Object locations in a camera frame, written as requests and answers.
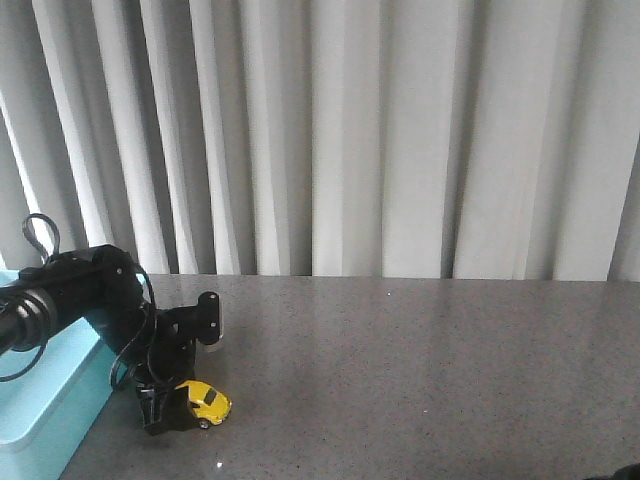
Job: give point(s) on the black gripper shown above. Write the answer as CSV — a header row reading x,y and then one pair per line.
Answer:
x,y
165,357

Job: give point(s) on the yellow toy beetle car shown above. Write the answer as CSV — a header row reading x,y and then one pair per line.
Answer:
x,y
206,405

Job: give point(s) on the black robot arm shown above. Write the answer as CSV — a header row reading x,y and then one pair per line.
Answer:
x,y
102,285

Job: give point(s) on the light blue plastic box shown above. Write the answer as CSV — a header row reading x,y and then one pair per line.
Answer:
x,y
49,403

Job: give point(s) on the grey pleated curtain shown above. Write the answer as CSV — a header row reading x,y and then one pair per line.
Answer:
x,y
414,139

